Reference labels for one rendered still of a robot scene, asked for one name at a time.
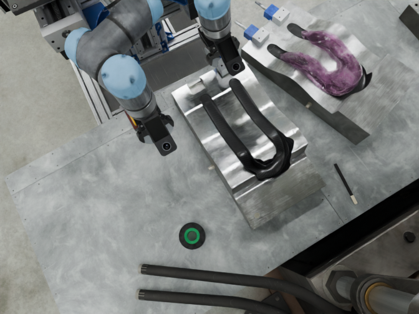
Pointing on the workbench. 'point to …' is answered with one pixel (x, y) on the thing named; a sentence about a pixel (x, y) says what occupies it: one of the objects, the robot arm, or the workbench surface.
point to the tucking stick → (345, 184)
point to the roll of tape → (188, 233)
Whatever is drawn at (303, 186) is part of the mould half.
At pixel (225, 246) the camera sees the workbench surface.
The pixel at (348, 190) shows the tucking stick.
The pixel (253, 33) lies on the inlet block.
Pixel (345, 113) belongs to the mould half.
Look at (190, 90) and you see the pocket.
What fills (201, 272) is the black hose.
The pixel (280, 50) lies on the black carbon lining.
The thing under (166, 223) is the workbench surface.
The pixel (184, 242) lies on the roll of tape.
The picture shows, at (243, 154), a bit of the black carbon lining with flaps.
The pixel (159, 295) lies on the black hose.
